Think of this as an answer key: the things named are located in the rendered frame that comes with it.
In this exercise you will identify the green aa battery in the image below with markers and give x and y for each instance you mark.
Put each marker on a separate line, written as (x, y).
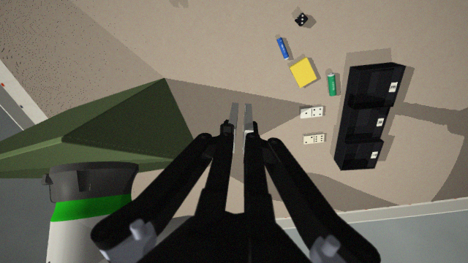
(332, 84)

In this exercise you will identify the black three-compartment bin rack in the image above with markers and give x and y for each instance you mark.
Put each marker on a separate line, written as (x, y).
(368, 90)

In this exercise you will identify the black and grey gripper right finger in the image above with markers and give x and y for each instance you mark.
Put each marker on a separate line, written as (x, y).
(328, 237)

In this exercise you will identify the yellow rectangular block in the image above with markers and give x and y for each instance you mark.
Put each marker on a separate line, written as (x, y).
(303, 72)

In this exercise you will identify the blue battery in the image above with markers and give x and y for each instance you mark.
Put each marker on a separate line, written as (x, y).
(283, 48)

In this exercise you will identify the black die with white pips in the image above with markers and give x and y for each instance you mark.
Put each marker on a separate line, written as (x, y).
(301, 19)

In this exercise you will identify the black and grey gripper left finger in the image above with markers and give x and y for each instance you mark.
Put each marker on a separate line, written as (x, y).
(129, 233)

